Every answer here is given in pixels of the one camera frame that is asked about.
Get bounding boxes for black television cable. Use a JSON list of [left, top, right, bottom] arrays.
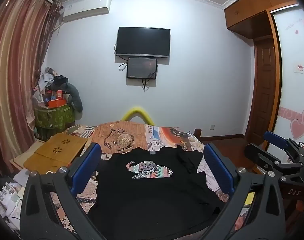
[[114, 44, 129, 72]]

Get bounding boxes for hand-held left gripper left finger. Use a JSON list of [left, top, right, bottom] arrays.
[[20, 142, 110, 240]]

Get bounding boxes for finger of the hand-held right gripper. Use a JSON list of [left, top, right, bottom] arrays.
[[264, 131, 296, 153], [244, 143, 304, 178]]

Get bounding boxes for white heart print wardrobe door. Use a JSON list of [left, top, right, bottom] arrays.
[[270, 4, 304, 163]]

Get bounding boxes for bamboo lap desk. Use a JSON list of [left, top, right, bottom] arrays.
[[23, 133, 89, 175]]

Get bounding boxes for wooden overhead cabinet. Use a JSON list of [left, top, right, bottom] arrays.
[[223, 0, 302, 39]]

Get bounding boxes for pile of clothes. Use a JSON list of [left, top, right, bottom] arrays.
[[33, 66, 69, 100]]

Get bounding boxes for small black monitor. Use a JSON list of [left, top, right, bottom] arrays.
[[126, 57, 158, 80]]

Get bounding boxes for black elephant print t-shirt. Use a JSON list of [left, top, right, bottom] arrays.
[[87, 145, 225, 233]]

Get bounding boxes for yellow foam tube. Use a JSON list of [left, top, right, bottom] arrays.
[[121, 106, 156, 125]]

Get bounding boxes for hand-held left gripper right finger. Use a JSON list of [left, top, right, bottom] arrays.
[[202, 142, 286, 240]]

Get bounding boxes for orange box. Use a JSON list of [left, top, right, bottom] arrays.
[[47, 99, 67, 108]]

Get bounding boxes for green storage box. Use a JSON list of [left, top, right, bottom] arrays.
[[34, 104, 75, 142]]

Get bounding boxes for bed with patterned sheet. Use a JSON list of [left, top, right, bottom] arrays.
[[49, 121, 255, 240]]

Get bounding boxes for light wooden board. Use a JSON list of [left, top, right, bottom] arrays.
[[9, 140, 55, 173]]

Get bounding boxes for pile of papers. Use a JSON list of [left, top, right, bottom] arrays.
[[0, 167, 30, 230]]

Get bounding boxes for white air conditioner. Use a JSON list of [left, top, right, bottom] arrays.
[[62, 0, 112, 23]]

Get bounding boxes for brown wooden door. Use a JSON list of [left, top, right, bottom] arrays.
[[253, 39, 277, 145]]

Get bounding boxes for striped curtain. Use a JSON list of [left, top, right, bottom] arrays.
[[0, 0, 64, 175]]

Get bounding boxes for black wall television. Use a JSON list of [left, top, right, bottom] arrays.
[[116, 26, 171, 58]]

